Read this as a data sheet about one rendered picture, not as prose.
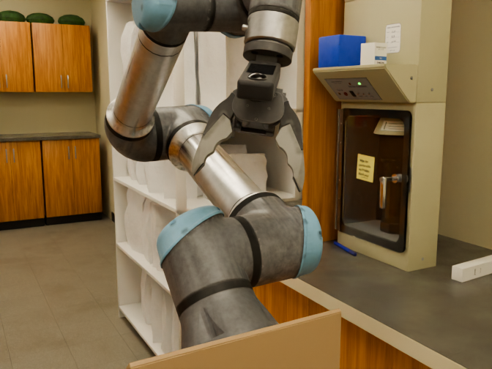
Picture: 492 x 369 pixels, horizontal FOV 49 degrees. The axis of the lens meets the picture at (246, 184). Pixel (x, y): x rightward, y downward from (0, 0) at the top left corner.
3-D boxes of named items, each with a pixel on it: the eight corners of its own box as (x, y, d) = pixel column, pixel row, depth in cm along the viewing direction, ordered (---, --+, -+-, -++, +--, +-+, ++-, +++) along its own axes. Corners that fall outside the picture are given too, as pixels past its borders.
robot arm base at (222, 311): (203, 357, 67) (179, 285, 71) (173, 394, 78) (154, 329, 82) (304, 328, 74) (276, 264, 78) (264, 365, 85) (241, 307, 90)
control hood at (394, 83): (340, 101, 173) (342, 69, 172) (416, 102, 145) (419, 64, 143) (311, 101, 168) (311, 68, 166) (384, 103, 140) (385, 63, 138)
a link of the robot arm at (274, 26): (300, 15, 75) (242, 6, 76) (295, 46, 75) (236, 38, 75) (297, 35, 83) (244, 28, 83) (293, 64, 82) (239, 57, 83)
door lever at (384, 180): (397, 207, 153) (391, 206, 155) (399, 174, 152) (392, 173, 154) (382, 209, 151) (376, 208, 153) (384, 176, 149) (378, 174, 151)
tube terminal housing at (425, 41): (393, 235, 193) (404, 8, 180) (469, 259, 165) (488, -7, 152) (337, 244, 181) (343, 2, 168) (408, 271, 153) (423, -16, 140)
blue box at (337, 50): (344, 68, 170) (345, 39, 168) (365, 67, 161) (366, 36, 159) (318, 67, 165) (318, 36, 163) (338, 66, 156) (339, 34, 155)
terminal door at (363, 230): (338, 230, 179) (342, 107, 173) (405, 254, 153) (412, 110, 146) (336, 230, 179) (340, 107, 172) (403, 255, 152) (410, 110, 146)
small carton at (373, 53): (372, 66, 154) (373, 44, 153) (386, 65, 150) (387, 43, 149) (359, 65, 151) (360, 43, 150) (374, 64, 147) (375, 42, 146)
